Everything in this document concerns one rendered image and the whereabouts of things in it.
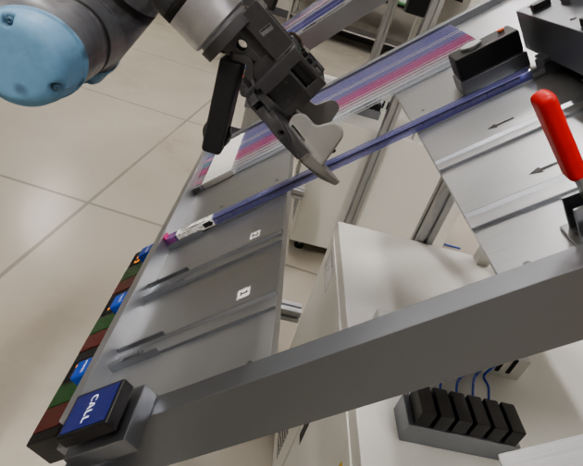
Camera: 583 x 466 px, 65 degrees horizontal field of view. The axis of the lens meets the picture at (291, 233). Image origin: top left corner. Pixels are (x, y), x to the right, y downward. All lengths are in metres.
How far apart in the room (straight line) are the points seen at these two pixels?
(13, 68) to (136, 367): 0.28
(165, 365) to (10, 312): 1.19
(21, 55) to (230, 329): 0.28
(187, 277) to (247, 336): 0.18
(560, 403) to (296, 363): 0.64
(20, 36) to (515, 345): 0.42
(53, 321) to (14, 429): 0.36
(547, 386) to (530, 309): 0.61
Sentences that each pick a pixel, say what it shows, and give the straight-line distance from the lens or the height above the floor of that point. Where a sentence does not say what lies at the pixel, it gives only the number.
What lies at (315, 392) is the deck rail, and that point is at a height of 0.86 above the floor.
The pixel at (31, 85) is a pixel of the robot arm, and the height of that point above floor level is 0.98.
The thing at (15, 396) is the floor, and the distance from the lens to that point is 1.42.
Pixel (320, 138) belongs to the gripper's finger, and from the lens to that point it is 0.53.
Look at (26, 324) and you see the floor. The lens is 1.58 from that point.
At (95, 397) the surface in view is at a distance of 0.41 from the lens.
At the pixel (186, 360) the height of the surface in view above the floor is 0.79.
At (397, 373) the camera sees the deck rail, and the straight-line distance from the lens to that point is 0.35.
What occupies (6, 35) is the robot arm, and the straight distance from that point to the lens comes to 0.43.
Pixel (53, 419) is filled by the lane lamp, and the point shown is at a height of 0.66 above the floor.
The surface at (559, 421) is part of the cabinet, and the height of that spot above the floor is 0.62.
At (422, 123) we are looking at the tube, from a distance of 0.58.
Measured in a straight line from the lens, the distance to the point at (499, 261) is 0.36.
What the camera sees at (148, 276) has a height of 0.73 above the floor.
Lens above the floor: 1.13
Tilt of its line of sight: 31 degrees down
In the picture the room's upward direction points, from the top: 18 degrees clockwise
